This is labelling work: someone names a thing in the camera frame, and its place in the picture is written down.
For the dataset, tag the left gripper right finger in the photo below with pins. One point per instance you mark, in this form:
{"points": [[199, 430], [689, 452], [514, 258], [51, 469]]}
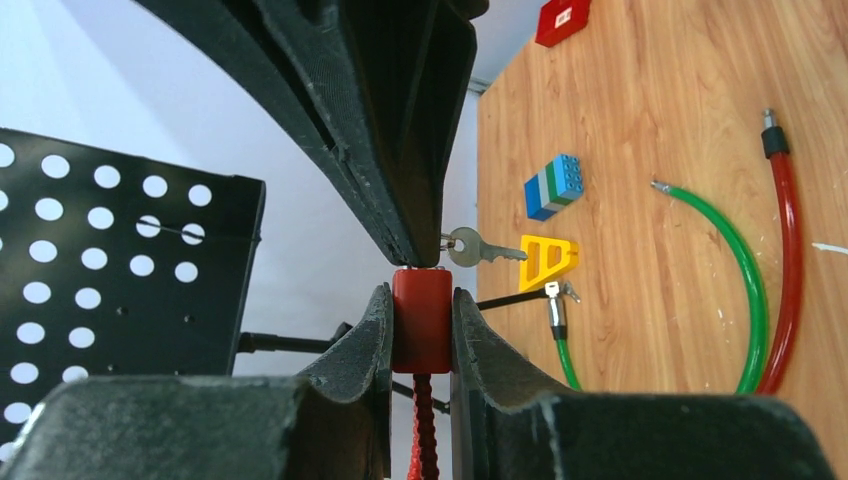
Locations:
{"points": [[511, 420]]}

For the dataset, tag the green cable lock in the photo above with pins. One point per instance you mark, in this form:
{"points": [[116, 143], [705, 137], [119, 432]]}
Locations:
{"points": [[671, 299]]}

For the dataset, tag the blue green stacked blocks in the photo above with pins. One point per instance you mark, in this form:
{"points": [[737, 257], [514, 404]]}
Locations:
{"points": [[554, 187]]}

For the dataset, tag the yellow triangular plastic piece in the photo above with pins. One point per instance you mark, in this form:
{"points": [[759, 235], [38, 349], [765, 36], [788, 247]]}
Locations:
{"points": [[548, 259]]}

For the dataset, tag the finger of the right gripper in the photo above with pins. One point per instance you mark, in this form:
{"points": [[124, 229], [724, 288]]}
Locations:
{"points": [[377, 89], [234, 35]]}

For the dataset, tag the thick red cable lock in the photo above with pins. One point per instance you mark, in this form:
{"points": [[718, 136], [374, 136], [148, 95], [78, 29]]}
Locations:
{"points": [[777, 151]]}

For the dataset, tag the red padlock with thin cable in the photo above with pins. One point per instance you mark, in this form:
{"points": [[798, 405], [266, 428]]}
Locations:
{"points": [[422, 347]]}

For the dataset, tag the black music stand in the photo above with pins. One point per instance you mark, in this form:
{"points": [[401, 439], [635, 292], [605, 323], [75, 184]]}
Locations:
{"points": [[117, 265]]}

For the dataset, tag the small key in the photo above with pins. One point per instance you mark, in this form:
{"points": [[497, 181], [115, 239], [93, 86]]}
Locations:
{"points": [[466, 248]]}

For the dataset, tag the red window block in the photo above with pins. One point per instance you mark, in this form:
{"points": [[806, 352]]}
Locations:
{"points": [[559, 19]]}

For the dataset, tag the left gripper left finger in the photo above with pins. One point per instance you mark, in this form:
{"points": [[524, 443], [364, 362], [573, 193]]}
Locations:
{"points": [[329, 421]]}

